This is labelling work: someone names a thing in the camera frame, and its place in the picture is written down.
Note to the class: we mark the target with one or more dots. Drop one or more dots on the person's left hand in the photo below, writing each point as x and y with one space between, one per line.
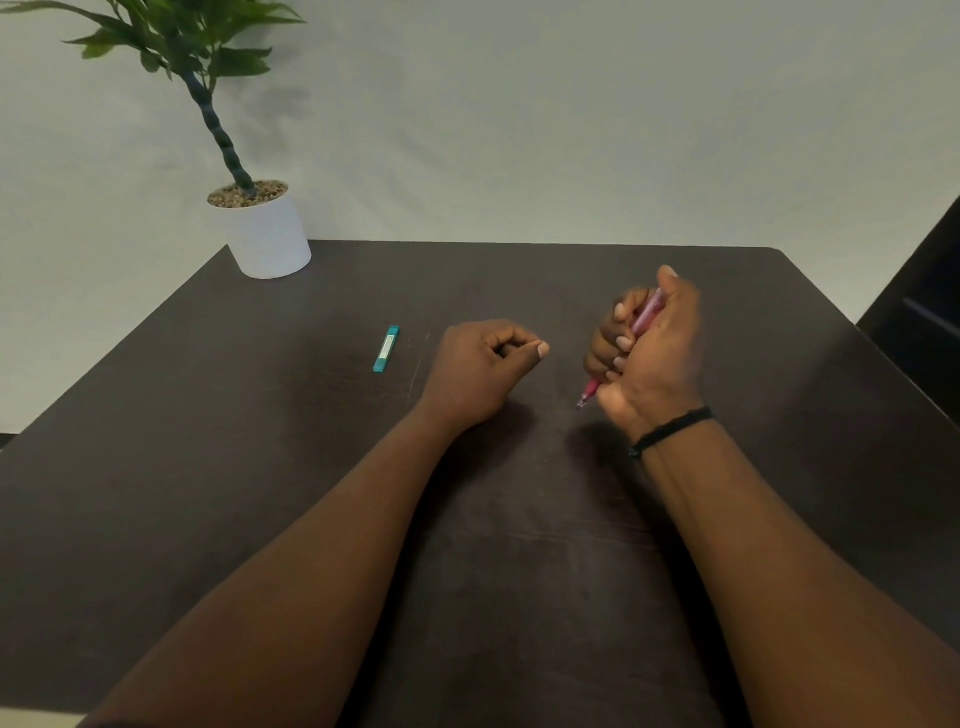
465 375

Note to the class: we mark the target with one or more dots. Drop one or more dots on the teal pencil lead case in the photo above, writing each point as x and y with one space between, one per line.
387 349

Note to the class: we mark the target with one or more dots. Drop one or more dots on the person's right thumb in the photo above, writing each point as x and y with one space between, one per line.
670 289

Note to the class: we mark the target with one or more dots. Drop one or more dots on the green artificial plant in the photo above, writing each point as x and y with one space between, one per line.
176 45

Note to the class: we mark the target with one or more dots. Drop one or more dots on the black chair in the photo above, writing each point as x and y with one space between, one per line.
919 315

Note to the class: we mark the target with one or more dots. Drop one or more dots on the person's left thumb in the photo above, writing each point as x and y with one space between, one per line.
525 351

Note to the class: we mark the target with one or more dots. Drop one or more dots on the white plant pot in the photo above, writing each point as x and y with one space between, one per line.
266 236

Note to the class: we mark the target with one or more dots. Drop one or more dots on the person's right hand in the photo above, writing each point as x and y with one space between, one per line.
660 367

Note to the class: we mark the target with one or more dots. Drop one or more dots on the person's left forearm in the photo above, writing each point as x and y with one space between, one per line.
300 585

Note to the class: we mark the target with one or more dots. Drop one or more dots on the pink mechanical pencil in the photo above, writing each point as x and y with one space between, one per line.
643 319

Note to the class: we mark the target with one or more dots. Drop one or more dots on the person's right forearm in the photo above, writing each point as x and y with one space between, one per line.
787 585

